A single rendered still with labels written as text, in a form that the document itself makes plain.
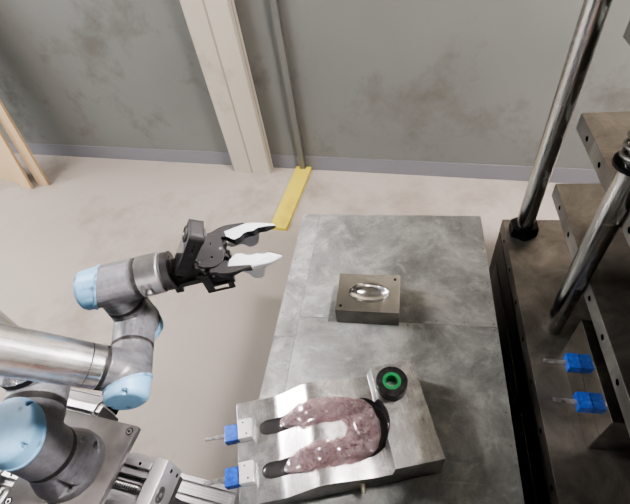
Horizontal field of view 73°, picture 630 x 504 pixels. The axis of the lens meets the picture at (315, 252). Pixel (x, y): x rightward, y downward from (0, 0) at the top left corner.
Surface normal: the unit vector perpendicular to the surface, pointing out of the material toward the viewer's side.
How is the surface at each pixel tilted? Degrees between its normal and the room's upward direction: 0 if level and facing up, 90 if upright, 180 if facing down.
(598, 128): 0
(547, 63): 90
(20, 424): 7
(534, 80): 90
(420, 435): 0
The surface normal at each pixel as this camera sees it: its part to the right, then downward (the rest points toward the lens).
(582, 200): -0.12, -0.67
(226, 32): -0.25, 0.73
